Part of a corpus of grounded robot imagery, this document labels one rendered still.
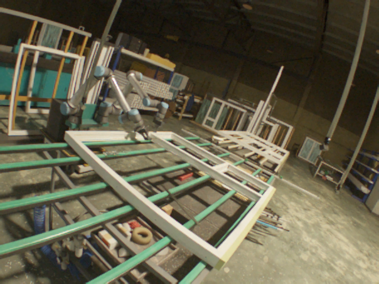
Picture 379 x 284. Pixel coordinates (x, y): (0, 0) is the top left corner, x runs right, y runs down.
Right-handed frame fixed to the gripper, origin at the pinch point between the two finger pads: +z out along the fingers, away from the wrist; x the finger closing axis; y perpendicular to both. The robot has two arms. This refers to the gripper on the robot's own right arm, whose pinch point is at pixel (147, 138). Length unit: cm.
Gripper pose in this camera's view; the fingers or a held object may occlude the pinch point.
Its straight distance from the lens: 223.3
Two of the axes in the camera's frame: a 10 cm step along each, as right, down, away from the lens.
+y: 4.0, -6.2, 6.7
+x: -8.6, 0.0, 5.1
